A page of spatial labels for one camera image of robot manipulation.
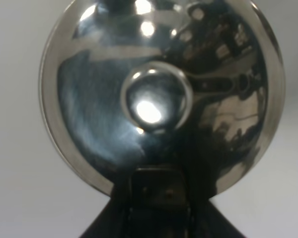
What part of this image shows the stainless steel teapot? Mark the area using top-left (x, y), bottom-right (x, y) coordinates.
top-left (39, 0), bottom-right (285, 197)

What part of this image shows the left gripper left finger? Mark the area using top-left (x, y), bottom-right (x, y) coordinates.
top-left (81, 183), bottom-right (132, 238)

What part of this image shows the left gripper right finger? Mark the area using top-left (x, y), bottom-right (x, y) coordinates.
top-left (186, 190), bottom-right (245, 238)

